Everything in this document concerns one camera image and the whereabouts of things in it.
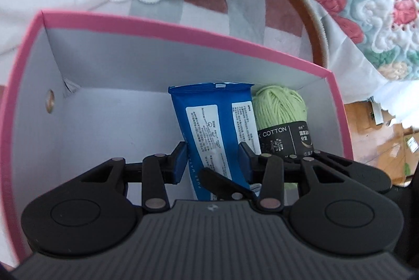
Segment green yarn ball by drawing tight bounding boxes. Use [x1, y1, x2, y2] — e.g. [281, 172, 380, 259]
[251, 84, 316, 198]

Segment blue wet wipes pack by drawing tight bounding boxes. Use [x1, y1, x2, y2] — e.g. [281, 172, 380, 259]
[168, 83, 261, 201]

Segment cardboard scraps under bed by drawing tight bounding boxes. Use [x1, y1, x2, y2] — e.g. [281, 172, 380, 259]
[345, 102, 418, 186]

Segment pink cardboard box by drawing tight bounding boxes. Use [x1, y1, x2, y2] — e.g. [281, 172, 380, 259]
[1, 11, 353, 263]

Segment checkered floor rug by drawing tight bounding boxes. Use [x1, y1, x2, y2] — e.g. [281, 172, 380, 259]
[182, 0, 329, 68]

